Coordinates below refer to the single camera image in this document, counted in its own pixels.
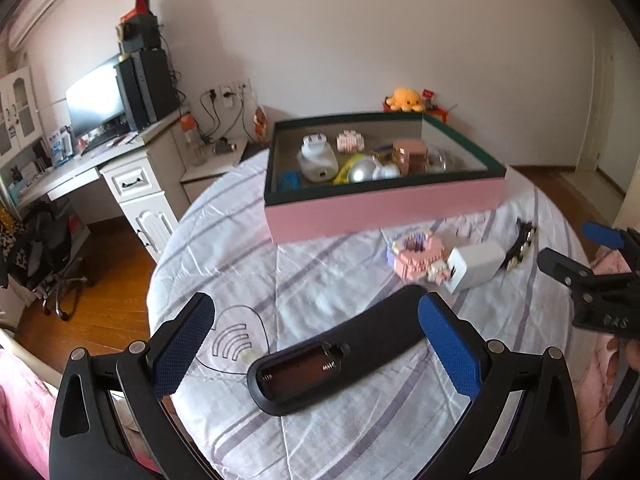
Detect red toy pile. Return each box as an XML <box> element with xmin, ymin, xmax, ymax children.
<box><xmin>422</xmin><ymin>89</ymin><xmax>454</xmax><ymax>122</ymax></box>

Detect white and pink brick figure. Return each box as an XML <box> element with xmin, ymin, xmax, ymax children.
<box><xmin>336</xmin><ymin>130</ymin><xmax>364</xmax><ymax>153</ymax></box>

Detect clear glass jar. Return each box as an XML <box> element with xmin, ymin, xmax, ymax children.
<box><xmin>425</xmin><ymin>147</ymin><xmax>454</xmax><ymax>174</ymax></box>

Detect pink box with green rim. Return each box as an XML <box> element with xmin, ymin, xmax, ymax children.
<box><xmin>263</xmin><ymin>111</ymin><xmax>508</xmax><ymax>244</ymax></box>

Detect orange plush toy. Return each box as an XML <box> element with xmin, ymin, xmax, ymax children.
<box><xmin>385</xmin><ymin>87</ymin><xmax>429</xmax><ymax>113</ymax></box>

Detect white plug-in night light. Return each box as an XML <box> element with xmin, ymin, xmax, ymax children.
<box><xmin>297</xmin><ymin>132</ymin><xmax>337</xmax><ymax>183</ymax></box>

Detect white charger adapter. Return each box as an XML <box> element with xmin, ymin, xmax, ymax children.
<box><xmin>446</xmin><ymin>241</ymin><xmax>506</xmax><ymax>295</ymax></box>

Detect yellow plastic item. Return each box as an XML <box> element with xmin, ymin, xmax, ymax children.
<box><xmin>332</xmin><ymin>152</ymin><xmax>372</xmax><ymax>185</ymax></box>

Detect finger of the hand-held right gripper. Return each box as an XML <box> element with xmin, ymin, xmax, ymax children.
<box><xmin>537</xmin><ymin>247</ymin><xmax>601</xmax><ymax>293</ymax></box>
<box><xmin>582</xmin><ymin>221</ymin><xmax>640</xmax><ymax>263</ymax></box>

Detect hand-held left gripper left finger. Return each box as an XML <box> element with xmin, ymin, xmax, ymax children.
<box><xmin>48</xmin><ymin>291</ymin><xmax>217</xmax><ymax>480</ymax></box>

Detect black office chair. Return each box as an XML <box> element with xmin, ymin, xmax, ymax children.
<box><xmin>10</xmin><ymin>200</ymin><xmax>94</xmax><ymax>321</ymax></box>

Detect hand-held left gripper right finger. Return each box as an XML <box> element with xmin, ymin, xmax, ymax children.
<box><xmin>417</xmin><ymin>292</ymin><xmax>583</xmax><ymax>480</ymax></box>

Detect white desk with drawers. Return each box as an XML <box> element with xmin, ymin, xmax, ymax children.
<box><xmin>10</xmin><ymin>110</ymin><xmax>192</xmax><ymax>261</ymax></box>

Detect black hair clip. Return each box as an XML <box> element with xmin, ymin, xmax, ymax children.
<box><xmin>502</xmin><ymin>217</ymin><xmax>537</xmax><ymax>274</ymax></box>

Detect black computer monitor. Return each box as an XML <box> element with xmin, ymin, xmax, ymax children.
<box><xmin>65</xmin><ymin>57</ymin><xmax>128</xmax><ymax>144</ymax></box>

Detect pink brick cake model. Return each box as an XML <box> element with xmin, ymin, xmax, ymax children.
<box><xmin>390</xmin><ymin>230</ymin><xmax>449</xmax><ymax>284</ymax></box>

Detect orange capped bottle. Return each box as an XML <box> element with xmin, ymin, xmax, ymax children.
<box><xmin>180</xmin><ymin>114</ymin><xmax>199</xmax><ymax>162</ymax></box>

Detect black and red boxes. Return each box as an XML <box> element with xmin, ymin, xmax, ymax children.
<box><xmin>117</xmin><ymin>0</ymin><xmax>164</xmax><ymax>56</ymax></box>

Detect pink fluffy blanket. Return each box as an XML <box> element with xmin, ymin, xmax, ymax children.
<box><xmin>0</xmin><ymin>347</ymin><xmax>62</xmax><ymax>463</ymax></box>

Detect black remote control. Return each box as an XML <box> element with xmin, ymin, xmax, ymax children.
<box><xmin>247</xmin><ymin>285</ymin><xmax>431</xmax><ymax>417</ymax></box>

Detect black computer tower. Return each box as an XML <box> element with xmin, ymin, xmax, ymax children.
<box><xmin>114</xmin><ymin>49</ymin><xmax>181</xmax><ymax>129</ymax></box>

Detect white wall socket strip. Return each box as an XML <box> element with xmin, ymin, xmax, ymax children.
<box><xmin>202</xmin><ymin>78</ymin><xmax>251</xmax><ymax>109</ymax></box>

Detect small brown figurine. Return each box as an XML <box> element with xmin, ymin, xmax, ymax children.
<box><xmin>254</xmin><ymin>105</ymin><xmax>271</xmax><ymax>147</ymax></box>

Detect copper lidded jar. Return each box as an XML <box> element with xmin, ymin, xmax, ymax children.
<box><xmin>392</xmin><ymin>141</ymin><xmax>430</xmax><ymax>175</ymax></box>

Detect white door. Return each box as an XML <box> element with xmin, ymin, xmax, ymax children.
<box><xmin>575</xmin><ymin>30</ymin><xmax>640</xmax><ymax>196</ymax></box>

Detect silver ball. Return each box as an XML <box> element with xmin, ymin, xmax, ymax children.
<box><xmin>347</xmin><ymin>156</ymin><xmax>382</xmax><ymax>183</ymax></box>

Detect white air conditioner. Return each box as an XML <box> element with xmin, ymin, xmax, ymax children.
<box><xmin>7</xmin><ymin>0</ymin><xmax>76</xmax><ymax>51</ymax></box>

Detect white glass door cabinet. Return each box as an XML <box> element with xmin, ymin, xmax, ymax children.
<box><xmin>0</xmin><ymin>66</ymin><xmax>44</xmax><ymax>162</ymax></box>

